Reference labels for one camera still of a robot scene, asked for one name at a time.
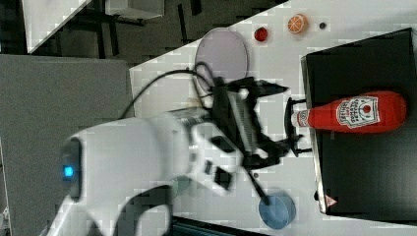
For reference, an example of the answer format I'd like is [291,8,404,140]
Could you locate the blue metal frame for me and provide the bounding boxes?
[169,216,267,236]

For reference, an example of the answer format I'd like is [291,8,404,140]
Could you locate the grey oval plate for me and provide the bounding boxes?
[195,28,249,92]

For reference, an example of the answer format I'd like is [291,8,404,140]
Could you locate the black toaster oven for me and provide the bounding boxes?
[285,29,416,225]

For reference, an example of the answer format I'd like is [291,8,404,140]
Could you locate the red strawberry near plate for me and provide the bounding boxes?
[254,28,268,42]

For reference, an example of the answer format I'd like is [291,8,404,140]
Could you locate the blue bowl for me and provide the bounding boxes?
[258,189,296,230]

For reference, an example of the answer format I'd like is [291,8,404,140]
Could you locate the red ketchup bottle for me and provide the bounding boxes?
[290,90,407,134]

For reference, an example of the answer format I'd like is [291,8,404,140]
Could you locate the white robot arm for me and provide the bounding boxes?
[39,77,299,236]

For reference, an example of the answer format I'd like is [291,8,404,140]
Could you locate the green cup with handle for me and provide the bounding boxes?
[172,176,191,198]

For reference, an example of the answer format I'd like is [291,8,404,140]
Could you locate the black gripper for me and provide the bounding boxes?
[211,77,303,171]

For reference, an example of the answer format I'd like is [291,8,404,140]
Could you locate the orange half slice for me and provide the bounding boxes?
[287,14,309,34]

